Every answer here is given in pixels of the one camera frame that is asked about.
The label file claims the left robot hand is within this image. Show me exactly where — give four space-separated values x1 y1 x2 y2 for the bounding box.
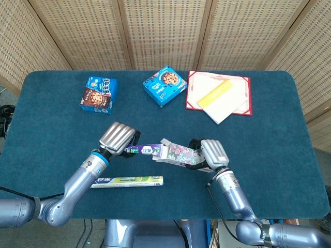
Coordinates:
99 121 142 158

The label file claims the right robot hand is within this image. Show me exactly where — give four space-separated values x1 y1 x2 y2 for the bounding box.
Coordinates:
185 138 230 173

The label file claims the white and purple toothpaste tube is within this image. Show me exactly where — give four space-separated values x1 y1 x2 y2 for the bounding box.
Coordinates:
126 143 164 157

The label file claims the floral toothpaste carton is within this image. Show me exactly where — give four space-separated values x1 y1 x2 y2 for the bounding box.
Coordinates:
152 138 215 173

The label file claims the blue cookie box brown panel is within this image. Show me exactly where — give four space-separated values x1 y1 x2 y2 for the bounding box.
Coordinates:
79 75 119 115

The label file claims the blue cookie box round print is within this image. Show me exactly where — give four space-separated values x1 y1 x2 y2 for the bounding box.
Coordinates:
143 65 187 109

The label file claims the teal table cloth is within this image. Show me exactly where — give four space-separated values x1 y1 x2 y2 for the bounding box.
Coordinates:
0 70 330 220

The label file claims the green and white cling film roll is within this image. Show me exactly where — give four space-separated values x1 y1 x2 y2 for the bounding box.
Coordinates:
90 175 164 189

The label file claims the white booklet with yellow band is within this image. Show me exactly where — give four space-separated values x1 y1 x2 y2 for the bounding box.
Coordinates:
197 79 249 125

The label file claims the red-edged certificate folder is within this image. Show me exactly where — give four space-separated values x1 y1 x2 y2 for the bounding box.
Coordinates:
185 70 253 117

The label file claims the grey-blue robot torso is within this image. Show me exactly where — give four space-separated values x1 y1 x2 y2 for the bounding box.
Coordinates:
103 219 210 248

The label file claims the woven wooden folding screen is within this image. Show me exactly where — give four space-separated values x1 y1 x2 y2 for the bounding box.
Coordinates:
0 0 331 153

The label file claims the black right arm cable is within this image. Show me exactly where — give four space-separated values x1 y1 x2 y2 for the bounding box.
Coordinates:
206 180 240 240

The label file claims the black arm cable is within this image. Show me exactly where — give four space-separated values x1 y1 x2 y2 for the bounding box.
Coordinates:
206 180 240 240
0 185 65 200

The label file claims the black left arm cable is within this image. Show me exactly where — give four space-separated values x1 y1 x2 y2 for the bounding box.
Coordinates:
0 185 65 200

